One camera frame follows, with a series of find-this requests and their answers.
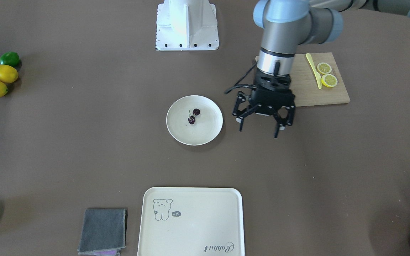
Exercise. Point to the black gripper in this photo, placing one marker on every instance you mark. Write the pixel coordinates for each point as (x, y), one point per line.
(245, 108)

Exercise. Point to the dark red cherries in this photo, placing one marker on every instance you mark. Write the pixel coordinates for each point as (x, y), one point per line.
(193, 115)

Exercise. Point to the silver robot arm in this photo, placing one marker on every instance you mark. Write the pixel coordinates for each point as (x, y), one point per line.
(287, 24)

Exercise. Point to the cream rabbit tray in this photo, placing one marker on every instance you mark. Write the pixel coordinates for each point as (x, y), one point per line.
(192, 221)

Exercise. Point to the cream round plate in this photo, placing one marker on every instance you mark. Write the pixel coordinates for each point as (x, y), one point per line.
(208, 124)

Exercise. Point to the yellow plastic knife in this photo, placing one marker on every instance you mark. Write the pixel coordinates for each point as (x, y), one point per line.
(314, 70)

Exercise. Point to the grey folded cloth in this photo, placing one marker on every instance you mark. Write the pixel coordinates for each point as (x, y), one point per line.
(103, 232)

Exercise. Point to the green lime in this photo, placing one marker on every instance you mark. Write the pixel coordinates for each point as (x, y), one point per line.
(10, 58)

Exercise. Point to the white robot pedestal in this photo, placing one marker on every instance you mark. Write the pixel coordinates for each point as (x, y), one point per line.
(186, 25)

